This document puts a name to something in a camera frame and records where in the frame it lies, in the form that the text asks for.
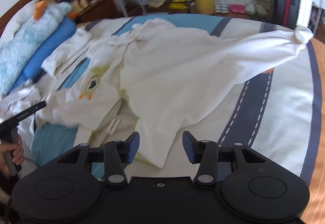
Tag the yellow trash bin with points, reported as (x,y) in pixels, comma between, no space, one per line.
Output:
(205,7)

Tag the white baby garment with duck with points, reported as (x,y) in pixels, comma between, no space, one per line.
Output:
(93,110)

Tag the road-print bed sheet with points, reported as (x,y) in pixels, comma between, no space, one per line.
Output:
(279,114)

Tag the cream waffle-knit garment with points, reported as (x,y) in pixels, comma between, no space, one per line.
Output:
(174,77)

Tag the white slippers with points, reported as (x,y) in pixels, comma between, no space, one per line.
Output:
(253,10)

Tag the wooden nightstand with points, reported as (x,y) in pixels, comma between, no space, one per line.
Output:
(85,11)

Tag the white sneakers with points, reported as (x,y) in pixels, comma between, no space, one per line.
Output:
(221,7)

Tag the pink slippers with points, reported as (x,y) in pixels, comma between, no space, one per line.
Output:
(237,9)

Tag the blue pillow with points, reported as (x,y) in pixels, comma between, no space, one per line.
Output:
(32,70)

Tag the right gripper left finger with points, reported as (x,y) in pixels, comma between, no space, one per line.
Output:
(117,156)

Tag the dark suitcase with red strap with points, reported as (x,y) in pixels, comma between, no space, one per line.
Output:
(285,12)

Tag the light blue patterned quilt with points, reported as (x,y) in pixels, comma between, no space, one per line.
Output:
(32,34)

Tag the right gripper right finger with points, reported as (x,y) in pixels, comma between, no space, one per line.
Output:
(205,153)

